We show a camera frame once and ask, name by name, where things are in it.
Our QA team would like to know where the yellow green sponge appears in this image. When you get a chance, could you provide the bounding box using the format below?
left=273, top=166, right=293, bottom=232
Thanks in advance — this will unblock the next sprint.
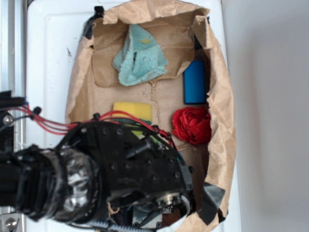
left=113, top=101, right=153, bottom=125

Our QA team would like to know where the brown paper bag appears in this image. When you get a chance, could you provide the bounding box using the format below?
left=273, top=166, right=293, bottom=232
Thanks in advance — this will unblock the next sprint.
left=66, top=0, right=236, bottom=232

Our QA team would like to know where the aluminium frame rail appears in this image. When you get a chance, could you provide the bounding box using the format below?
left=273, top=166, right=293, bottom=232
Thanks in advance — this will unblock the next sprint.
left=0, top=0, right=28, bottom=232

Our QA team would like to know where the red wire bundle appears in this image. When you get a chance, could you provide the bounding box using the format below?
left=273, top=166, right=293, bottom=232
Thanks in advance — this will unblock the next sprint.
left=6, top=106, right=181, bottom=155

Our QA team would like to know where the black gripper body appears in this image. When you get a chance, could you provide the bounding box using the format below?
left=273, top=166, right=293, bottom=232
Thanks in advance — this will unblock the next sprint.
left=57, top=121, right=195, bottom=224

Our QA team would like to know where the grey braided cable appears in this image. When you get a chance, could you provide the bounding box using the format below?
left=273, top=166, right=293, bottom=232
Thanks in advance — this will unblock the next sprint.
left=91, top=218, right=136, bottom=232

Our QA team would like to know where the teal knitted cloth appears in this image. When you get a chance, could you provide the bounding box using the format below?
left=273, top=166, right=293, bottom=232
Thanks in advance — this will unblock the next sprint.
left=112, top=24, right=169, bottom=87

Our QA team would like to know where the blue rectangular block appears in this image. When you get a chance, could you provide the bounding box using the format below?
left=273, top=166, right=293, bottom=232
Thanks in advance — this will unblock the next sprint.
left=183, top=60, right=206, bottom=104

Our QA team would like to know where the red crumpled paper ball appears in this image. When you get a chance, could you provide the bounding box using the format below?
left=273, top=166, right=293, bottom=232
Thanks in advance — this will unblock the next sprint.
left=172, top=107, right=212, bottom=145

